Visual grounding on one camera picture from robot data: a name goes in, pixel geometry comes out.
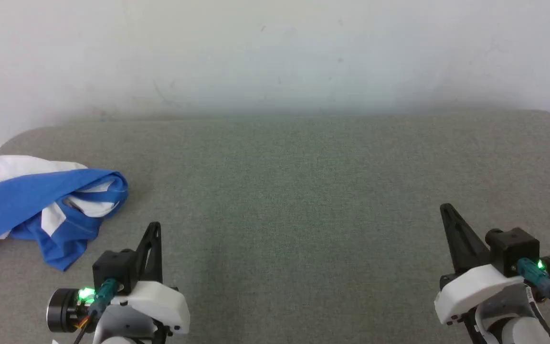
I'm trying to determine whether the teal plug camera cable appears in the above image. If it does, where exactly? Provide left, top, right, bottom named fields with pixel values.
left=518, top=258, right=550, bottom=330
left=74, top=279, right=119, bottom=344

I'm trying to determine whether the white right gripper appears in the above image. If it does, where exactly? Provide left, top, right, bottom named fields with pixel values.
left=435, top=203, right=550, bottom=325

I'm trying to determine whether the blue and white shirt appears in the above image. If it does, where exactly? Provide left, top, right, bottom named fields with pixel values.
left=0, top=155, right=129, bottom=272

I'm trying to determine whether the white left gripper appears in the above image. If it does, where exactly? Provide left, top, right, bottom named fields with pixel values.
left=47, top=222, right=190, bottom=335

